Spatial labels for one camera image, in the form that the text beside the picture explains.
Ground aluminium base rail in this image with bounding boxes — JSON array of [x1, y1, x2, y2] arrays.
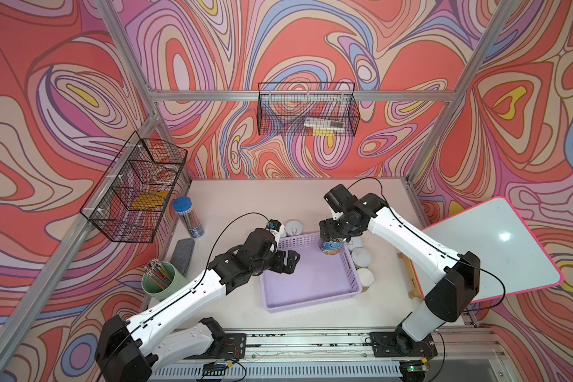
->
[[99, 327, 521, 382]]

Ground black wire basket left wall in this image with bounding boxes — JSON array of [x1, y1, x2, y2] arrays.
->
[[80, 132, 188, 244]]

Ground pink framed whiteboard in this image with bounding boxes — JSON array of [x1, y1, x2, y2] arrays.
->
[[423, 197, 564, 302]]

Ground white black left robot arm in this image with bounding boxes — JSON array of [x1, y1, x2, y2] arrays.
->
[[95, 221, 301, 381]]

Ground grey whiteboard eraser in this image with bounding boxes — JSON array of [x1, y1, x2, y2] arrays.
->
[[170, 238, 195, 276]]

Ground lilac plastic basket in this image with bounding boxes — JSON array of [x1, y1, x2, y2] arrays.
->
[[259, 233, 363, 313]]

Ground orange can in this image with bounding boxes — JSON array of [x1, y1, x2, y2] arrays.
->
[[357, 267, 375, 293], [351, 248, 373, 269]]

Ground markers in back basket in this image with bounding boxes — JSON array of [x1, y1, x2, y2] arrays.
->
[[303, 118, 345, 136]]

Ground blue lid pencil tube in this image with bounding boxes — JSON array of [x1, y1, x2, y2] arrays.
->
[[172, 197, 205, 239]]

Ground wooden whiteboard stand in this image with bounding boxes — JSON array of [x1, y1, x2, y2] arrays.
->
[[397, 252, 423, 299]]

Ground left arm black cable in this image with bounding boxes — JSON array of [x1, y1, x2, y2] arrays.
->
[[95, 212, 272, 382]]

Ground black wire basket wall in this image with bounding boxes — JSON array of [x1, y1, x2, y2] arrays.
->
[[80, 132, 188, 244], [256, 81, 361, 137]]

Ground pink can white lid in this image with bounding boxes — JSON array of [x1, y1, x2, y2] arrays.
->
[[345, 237, 363, 253]]

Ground black wire basket back wall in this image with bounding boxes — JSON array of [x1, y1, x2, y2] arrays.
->
[[256, 81, 361, 137]]

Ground blue labelled tin can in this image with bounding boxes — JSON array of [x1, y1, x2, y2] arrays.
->
[[318, 236, 345, 256]]

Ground green cup with pencils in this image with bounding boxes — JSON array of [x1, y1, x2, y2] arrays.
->
[[142, 259, 188, 301]]

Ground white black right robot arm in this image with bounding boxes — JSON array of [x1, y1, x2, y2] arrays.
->
[[319, 184, 481, 355]]

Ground yellow item in left basket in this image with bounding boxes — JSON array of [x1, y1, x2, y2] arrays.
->
[[131, 191, 169, 211]]

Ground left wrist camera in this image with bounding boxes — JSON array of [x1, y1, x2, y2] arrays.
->
[[266, 219, 286, 243]]

